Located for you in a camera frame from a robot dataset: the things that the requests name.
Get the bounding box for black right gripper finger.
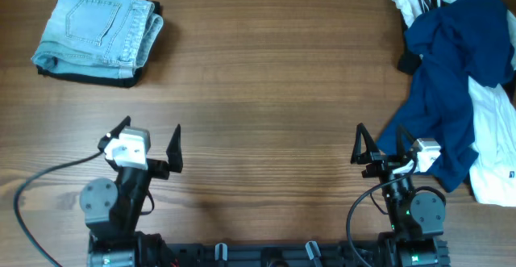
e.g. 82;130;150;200
361;123;380;153
350;123;368;165

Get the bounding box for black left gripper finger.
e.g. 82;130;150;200
98;115;131;152
166;124;183;173

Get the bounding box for light blue denim shorts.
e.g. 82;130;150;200
31;0;164;80

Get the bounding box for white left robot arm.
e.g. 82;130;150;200
80;116;183;266

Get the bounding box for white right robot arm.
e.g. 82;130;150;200
346;123;450;266

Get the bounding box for folded black garment stack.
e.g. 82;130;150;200
35;0;163;89

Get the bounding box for white printed t-shirt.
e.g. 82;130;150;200
392;0;515;207

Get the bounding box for dark blue t-shirt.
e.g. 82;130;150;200
377;0;514;192

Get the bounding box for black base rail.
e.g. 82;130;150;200
168;241;400;267

